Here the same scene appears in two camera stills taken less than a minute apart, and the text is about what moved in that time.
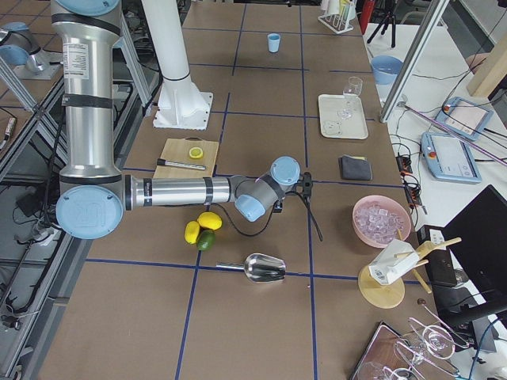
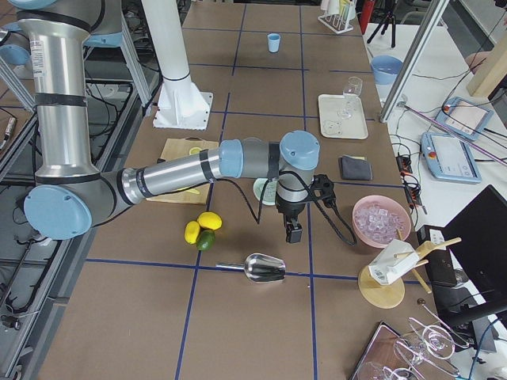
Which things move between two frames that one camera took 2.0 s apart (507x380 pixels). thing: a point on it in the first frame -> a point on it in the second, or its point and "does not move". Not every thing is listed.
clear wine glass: [352, 90] does not move
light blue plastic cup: [273, 42] does not move
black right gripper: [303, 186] -> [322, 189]
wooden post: [492, 71] does not move
